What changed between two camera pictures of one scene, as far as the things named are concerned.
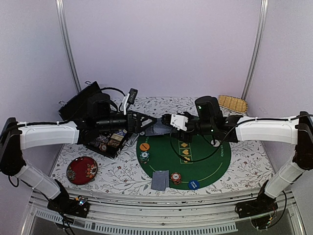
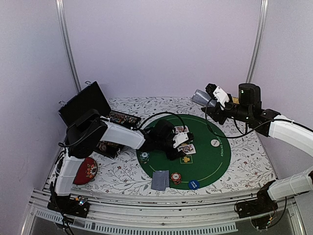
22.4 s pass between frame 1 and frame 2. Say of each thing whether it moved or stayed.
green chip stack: stayed
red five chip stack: stayed
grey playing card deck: moved
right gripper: moved
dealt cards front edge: stayed
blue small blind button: stayed
